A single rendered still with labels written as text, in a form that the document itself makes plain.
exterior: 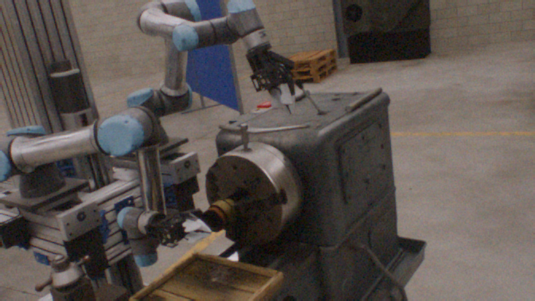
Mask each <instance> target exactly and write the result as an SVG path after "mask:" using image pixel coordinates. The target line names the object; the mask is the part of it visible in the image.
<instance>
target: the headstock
mask: <svg viewBox="0 0 535 301"><path fill-rule="evenodd" d="M368 93H369V92H311V93H310V94H309V95H310V97H311V98H312V100H313V101H314V102H315V104H316V105H317V106H318V108H319V109H321V110H322V111H323V112H326V114H325V115H317V114H318V111H317V109H316V108H315V107H314V105H313V104H312V103H311V102H310V100H309V99H308V97H307V96H304V97H303V98H301V99H299V100H298V101H296V102H295V111H294V114H292V115H289V114H288V113H286V112H285V111H284V110H283V109H282V108H271V109H269V110H267V111H265V112H261V113H255V112H253V113H251V114H250V115H254V116H251V117H247V118H245V119H242V120H240V121H238V122H235V123H233V124H231V125H229V126H228V127H237V128H240V125H241V124H243V123H246V124H247V125H248V130H252V131H262V130H267V129H273V128H279V127H290V126H295V125H301V124H307V123H309V124H310V127H309V128H305V129H297V130H291V131H281V132H274V133H267V134H262V135H252V134H248V140H249V142H250V143H251V142H259V143H265V144H267V145H270V146H272V147H274V148H275V149H277V150H278V151H281V152H282V153H283V154H285V155H286V156H287V157H288V158H289V160H290V161H291V162H292V164H293V165H294V167H295V169H296V170H297V171H298V173H299V177H300V178H301V181H302V184H303V191H304V205H303V211H302V212H301V215H300V216H299V218H298V220H297V221H296V222H295V223H294V224H292V225H291V226H290V227H289V228H287V229H286V230H285V231H283V232H282V233H280V234H279V235H278V236H277V237H281V238H286V239H290V240H297V241H302V242H307V243H311V244H318V245H322V246H332V245H335V244H337V243H338V242H339V241H340V240H341V239H342V238H343V237H344V236H345V230H346V229H347V228H348V227H349V226H350V225H351V224H352V223H353V222H354V221H355V220H356V219H357V218H358V217H359V216H360V215H361V214H362V213H363V212H365V211H366V210H367V209H368V208H369V207H370V206H371V205H372V204H373V203H374V202H375V201H376V200H377V199H378V198H379V197H380V196H381V195H382V194H383V193H384V192H385V191H386V190H387V189H388V188H389V187H390V186H391V185H392V184H394V183H395V182H394V172H393V163H392V144H391V135H390V126H389V108H388V106H389V104H390V101H391V100H390V97H389V95H388V93H386V92H380V93H378V94H377V95H375V96H374V97H372V98H371V99H369V100H367V101H365V103H364V104H362V105H360V106H358V107H356V108H355V109H353V110H352V111H347V110H346V107H347V106H348V105H350V104H352V103H353V102H354V101H355V100H357V99H359V98H360V97H363V96H364V95H366V94H368ZM318 123H320V126H315V124H318ZM241 145H243V143H242V138H241V132H238V131H229V130H225V129H221V131H220V132H219V133H218V135H217V138H216V146H217V153H218V157H220V156H222V155H223V154H226V153H228V152H229V151H232V150H233V149H235V148H237V147H239V146H241ZM311 235H312V236H311Z"/></svg>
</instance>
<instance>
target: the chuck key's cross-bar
mask: <svg viewBox="0 0 535 301"><path fill-rule="evenodd" d="M309 127H310V124H309V123H307V124H301V125H295V126H290V127H279V128H273V129H267V130H262V131H252V130H246V133H247V134H252V135H262V134H267V133H274V132H281V131H291V130H297V129H303V128H309ZM219 128H220V129H225V130H229V131H238V132H241V129H240V128H237V127H228V126H223V125H220V126H219Z"/></svg>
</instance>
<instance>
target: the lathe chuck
mask: <svg viewBox="0 0 535 301"><path fill-rule="evenodd" d="M243 149H244V146H240V147H237V148H235V149H233V150H231V151H229V152H228V153H226V154H223V155H222V156H220V157H218V158H216V161H217V163H218V164H219V165H220V167H221V168H222V170H223V171H224V172H225V173H226V174H227V175H228V177H229V178H230V179H231V180H232V183H233V184H234V185H235V187H236V188H241V189H240V190H239V191H238V192H237V193H236V194H235V195H234V196H233V197H231V198H229V199H230V200H232V201H234V202H235V203H236V202H238V201H239V200H241V199H242V198H244V197H246V196H247V195H249V194H250V195H255V194H278V193H279V192H281V191H279V190H283V192H284V196H285V198H286V201H285V202H286V204H282V205H276V206H275V207H273V208H272V209H270V210H269V211H257V212H256V213H254V214H246V215H244V226H243V232H242V237H241V241H243V242H245V243H248V244H266V243H268V242H270V241H271V240H273V239H274V238H276V237H277V236H278V235H279V234H280V233H282V232H283V231H285V230H286V229H287V228H289V227H290V226H291V225H292V223H293V222H294V220H295V218H296V216H297V213H298V210H299V195H298V191H297V188H296V185H295V180H294V179H293V177H292V175H291V173H290V171H289V169H288V168H287V167H286V166H285V165H284V163H283V162H282V161H281V160H280V159H278V158H277V157H276V156H274V155H273V154H272V153H271V152H269V151H268V150H265V149H264V148H262V147H257V146H253V145H248V149H251V151H249V152H242V150H243ZM212 186H213V185H212V184H211V183H210V181H209V180H208V179H207V177H206V181H205V188H206V195H207V198H208V202H209V205H212V204H213V203H214V202H213V201H212V198H213V196H214V194H213V193H212V192H211V190H210V188H211V187H212ZM289 222H290V224H289V225H288V226H287V227H286V225H287V224H288V223H289ZM285 227H286V228H285ZM284 228H285V229H284Z"/></svg>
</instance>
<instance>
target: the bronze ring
mask: <svg viewBox="0 0 535 301"><path fill-rule="evenodd" d="M233 204H235V202H234V201H232V200H230V199H226V200H225V199H223V198H219V199H217V200H216V201H215V202H214V203H213V204H212V205H211V206H210V207H209V209H207V210H206V211H205V212H204V215H202V219H203V222H205V224H206V225H207V226H208V227H209V228H210V229H211V230H212V231H213V232H215V233H218V232H220V231H221V230H223V229H226V228H228V227H229V226H232V225H234V224H235V223H236V221H237V213H236V209H235V208H234V206H233Z"/></svg>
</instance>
